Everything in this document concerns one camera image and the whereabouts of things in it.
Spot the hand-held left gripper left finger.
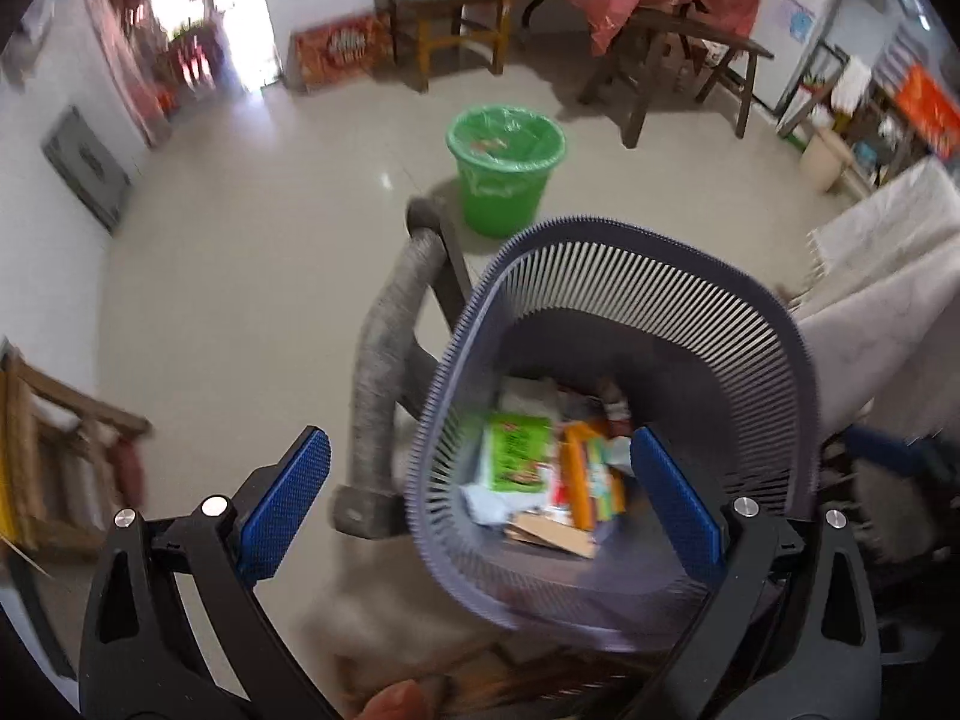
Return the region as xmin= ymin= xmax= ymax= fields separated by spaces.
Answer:
xmin=79 ymin=426 xmax=332 ymax=720

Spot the dark wooden bench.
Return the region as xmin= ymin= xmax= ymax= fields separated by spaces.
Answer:
xmin=577 ymin=6 xmax=775 ymax=149

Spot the grey mesh waste basket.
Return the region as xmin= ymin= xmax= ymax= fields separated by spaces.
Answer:
xmin=405 ymin=216 xmax=815 ymax=652

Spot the drawing paper on fridge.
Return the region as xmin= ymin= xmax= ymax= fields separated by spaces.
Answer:
xmin=776 ymin=0 xmax=815 ymax=42

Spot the grey office chair armrest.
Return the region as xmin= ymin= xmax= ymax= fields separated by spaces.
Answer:
xmin=330 ymin=196 xmax=470 ymax=541

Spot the brown cardboard scrap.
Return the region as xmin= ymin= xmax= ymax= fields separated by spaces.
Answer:
xmin=504 ymin=514 xmax=601 ymax=560

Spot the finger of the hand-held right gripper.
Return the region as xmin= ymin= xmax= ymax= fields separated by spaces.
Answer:
xmin=846 ymin=424 xmax=960 ymax=482

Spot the grey wall panel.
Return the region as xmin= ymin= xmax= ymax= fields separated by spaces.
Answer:
xmin=41 ymin=106 xmax=132 ymax=233

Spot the beige plastic bucket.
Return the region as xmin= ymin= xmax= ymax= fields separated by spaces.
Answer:
xmin=799 ymin=127 xmax=856 ymax=192

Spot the red gift box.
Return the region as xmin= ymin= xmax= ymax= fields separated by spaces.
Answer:
xmin=896 ymin=64 xmax=960 ymax=162

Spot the green tissue packet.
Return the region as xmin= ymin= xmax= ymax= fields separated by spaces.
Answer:
xmin=480 ymin=409 xmax=556 ymax=496

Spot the green trash bin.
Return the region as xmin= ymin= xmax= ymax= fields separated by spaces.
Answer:
xmin=446 ymin=103 xmax=567 ymax=237

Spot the red carton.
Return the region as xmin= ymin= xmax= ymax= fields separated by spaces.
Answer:
xmin=289 ymin=11 xmax=395 ymax=93

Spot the white tissue paper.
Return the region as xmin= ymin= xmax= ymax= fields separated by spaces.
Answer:
xmin=459 ymin=481 xmax=515 ymax=526

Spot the person's left hand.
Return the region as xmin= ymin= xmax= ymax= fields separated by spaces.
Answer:
xmin=360 ymin=679 xmax=451 ymax=720

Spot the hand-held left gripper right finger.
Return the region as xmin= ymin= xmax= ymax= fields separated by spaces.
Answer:
xmin=630 ymin=426 xmax=882 ymax=720

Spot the orange purple box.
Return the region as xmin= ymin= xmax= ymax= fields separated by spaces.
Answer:
xmin=562 ymin=420 xmax=627 ymax=530

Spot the wooden folding rack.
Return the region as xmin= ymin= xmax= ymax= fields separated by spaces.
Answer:
xmin=0 ymin=349 xmax=155 ymax=556

